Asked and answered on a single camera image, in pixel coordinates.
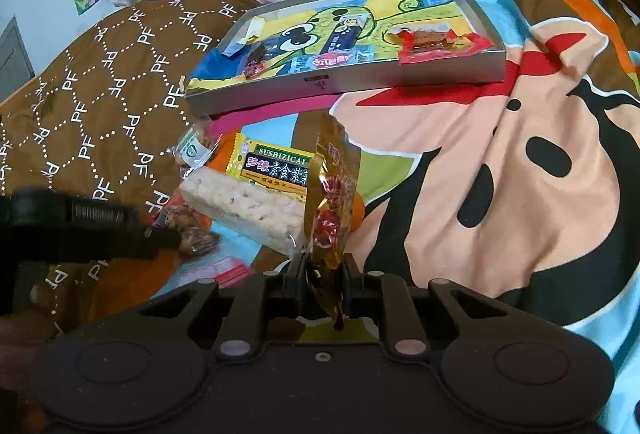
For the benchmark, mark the grey tray with cartoon lining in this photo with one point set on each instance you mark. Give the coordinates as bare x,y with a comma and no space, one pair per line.
380,77

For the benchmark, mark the clear packet of nuts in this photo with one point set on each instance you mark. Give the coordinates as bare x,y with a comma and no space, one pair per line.
192,239

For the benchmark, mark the red dried meat packet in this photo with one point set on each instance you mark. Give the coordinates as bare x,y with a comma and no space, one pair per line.
435,42

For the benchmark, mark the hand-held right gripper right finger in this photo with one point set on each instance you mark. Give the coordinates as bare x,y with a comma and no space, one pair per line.
350,284

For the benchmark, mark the brown patterned pillow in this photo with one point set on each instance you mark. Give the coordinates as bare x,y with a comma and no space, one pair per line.
100,114

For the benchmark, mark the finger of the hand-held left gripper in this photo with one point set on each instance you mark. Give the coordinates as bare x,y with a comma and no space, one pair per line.
155,241

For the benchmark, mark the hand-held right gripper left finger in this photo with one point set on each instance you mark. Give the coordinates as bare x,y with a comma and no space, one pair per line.
297,279

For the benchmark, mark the red and white snack packet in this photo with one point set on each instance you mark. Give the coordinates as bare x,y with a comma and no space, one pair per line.
220,271

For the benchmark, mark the rice cracker bar clear wrapper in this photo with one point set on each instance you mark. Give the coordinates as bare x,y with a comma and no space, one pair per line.
240,204

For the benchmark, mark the grey wall panel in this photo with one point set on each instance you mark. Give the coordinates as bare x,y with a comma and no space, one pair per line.
15,64

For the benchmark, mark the gold foil snack packet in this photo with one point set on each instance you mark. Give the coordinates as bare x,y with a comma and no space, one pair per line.
330,194

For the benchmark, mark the yellow cracker packet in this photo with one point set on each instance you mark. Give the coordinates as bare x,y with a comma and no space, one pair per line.
270,164

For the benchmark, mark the colourful cartoon printed blanket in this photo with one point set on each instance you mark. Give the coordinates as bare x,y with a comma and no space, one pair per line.
500,164

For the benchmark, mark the small light blue snack packet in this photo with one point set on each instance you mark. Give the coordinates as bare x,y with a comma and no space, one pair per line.
325,62

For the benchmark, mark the long dark blue snack packet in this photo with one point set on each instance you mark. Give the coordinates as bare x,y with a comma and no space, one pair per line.
342,37

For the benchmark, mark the round biscuit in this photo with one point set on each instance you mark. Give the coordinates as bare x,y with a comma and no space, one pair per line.
192,152

